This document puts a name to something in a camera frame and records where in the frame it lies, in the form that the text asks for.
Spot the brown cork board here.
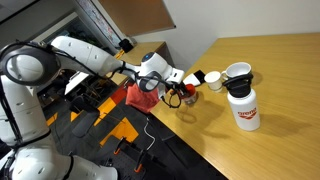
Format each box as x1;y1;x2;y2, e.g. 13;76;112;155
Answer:
98;0;175;36

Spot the white water bottle black cap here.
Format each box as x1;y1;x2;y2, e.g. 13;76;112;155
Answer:
223;74;260;131

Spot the clear plastic lunchbox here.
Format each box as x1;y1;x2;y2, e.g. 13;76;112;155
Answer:
183;94;198;105

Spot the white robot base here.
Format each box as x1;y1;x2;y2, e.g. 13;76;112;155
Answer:
1;145;118;180

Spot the salmon pink towel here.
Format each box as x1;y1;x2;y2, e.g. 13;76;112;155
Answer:
125;84;159;113

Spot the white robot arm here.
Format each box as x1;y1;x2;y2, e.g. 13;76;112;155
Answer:
0;36;184;146

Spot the red lunchbox lid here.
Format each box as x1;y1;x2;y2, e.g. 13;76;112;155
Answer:
185;84;196;97

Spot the black object on side desk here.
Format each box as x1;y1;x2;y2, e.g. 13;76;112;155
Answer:
119;39;133;53

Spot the white cable on floor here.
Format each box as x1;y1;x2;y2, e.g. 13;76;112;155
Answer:
143;117;157;152

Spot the white scraper black red handle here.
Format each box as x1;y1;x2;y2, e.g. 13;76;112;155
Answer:
183;70;205;87

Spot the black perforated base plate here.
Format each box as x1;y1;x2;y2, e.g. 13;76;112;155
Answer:
95;138;175;180

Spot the wooden side desk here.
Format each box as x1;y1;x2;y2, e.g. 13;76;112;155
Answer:
109;41;167;86

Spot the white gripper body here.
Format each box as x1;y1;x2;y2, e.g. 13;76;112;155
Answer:
166;68;185;83

